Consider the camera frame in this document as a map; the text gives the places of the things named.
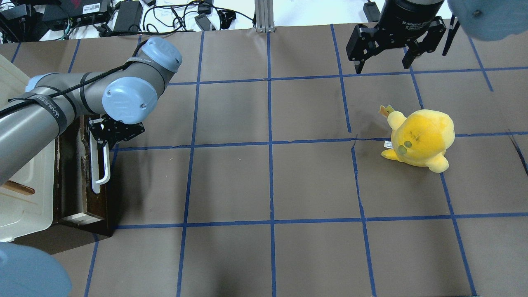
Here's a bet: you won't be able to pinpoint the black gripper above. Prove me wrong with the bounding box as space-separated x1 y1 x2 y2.
88 116 145 150

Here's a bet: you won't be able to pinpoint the yellow plush penguin toy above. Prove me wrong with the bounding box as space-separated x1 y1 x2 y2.
379 105 456 173

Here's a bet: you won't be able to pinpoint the dark brown wooden drawer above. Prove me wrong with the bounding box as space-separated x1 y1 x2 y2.
53 116 114 237

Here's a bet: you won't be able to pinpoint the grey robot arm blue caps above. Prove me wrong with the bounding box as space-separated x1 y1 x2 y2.
0 36 183 184

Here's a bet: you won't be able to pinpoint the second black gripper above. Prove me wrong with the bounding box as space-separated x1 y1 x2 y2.
346 0 446 75

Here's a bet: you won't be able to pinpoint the aluminium frame post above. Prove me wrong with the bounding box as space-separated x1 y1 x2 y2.
254 0 276 33

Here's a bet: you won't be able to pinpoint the white drawer handle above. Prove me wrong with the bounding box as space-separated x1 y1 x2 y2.
87 118 111 194

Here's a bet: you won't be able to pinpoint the black power adapter brick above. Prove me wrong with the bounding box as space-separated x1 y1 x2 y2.
113 0 143 33

